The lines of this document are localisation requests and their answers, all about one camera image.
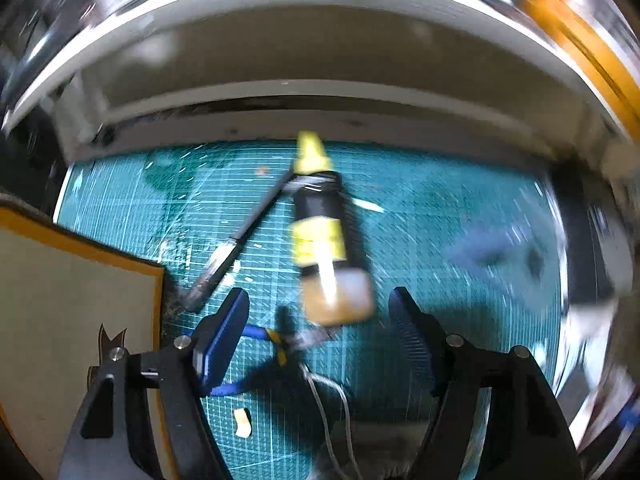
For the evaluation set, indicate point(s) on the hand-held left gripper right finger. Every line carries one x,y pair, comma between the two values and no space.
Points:
407,330

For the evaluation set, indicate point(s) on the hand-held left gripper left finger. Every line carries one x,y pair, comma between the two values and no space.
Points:
227,332

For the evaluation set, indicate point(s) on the yellow and black bottle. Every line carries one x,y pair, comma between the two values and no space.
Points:
317,210

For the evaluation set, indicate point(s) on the small beige tape strip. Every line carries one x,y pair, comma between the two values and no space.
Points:
242,422

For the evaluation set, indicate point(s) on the metal scraper blade tool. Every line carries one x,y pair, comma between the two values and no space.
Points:
250,225

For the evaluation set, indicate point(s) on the dark blue object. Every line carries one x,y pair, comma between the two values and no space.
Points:
487,252

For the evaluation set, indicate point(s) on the clear plastic box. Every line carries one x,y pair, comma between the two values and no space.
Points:
380,452

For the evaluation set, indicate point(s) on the green cutting mat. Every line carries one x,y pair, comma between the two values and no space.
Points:
425,200

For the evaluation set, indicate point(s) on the cream printed cardboard box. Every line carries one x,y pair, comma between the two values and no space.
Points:
60,310

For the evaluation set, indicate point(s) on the white shelf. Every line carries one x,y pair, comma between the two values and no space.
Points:
300,20

